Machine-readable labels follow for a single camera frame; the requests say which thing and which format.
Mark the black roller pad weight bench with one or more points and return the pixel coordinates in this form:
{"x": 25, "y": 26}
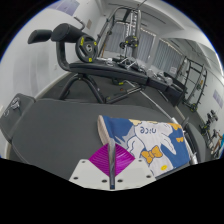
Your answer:
{"x": 106, "y": 70}

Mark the blue cartoon print towel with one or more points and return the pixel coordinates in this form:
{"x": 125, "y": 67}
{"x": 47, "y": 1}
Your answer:
{"x": 146, "y": 136}

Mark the small tan wall plaque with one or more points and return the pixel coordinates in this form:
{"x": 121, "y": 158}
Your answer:
{"x": 89, "y": 24}

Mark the black yellow-marked weight plate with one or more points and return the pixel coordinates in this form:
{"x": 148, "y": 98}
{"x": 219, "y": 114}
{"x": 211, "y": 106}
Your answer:
{"x": 86, "y": 48}
{"x": 131, "y": 42}

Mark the grey window curtain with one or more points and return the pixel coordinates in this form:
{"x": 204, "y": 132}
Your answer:
{"x": 146, "y": 46}
{"x": 168, "y": 55}

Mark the black square seat pad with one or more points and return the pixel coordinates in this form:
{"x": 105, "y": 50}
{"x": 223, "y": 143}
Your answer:
{"x": 16, "y": 123}

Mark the dumbbell storage rack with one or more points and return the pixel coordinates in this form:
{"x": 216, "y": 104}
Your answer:
{"x": 210, "y": 130}

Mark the chrome dumbbells group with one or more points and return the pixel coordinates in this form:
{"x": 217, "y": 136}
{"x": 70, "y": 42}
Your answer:
{"x": 155, "y": 73}

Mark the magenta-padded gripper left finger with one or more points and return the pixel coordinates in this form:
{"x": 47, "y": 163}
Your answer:
{"x": 100, "y": 163}

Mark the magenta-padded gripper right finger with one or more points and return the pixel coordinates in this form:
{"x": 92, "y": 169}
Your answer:
{"x": 124, "y": 161}

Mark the black upright board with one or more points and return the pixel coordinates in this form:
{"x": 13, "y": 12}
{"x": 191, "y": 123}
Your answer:
{"x": 176, "y": 95}

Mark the black steel squat rack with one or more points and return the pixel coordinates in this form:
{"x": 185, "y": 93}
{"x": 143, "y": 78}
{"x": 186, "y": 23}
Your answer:
{"x": 200, "y": 83}

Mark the small purple wall poster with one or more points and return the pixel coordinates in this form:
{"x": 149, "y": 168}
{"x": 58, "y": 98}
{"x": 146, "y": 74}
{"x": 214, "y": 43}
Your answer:
{"x": 218, "y": 98}

